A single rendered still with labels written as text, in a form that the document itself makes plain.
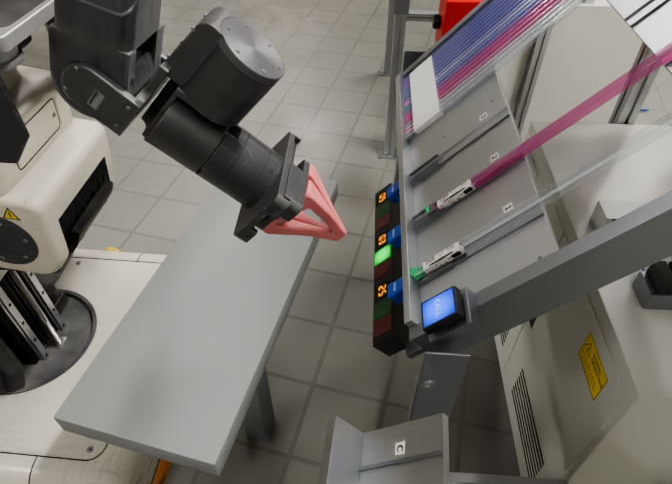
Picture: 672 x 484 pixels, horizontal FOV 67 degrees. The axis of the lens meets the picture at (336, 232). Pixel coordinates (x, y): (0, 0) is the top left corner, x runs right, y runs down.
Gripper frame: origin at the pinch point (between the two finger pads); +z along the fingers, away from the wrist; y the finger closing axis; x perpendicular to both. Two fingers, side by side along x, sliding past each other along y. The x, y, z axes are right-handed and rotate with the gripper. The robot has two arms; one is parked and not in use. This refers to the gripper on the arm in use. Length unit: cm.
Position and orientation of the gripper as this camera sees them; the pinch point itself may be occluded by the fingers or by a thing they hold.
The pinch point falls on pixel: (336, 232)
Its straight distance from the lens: 50.3
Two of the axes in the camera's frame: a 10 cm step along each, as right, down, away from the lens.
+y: 0.5, -6.9, 7.2
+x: -6.8, 5.1, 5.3
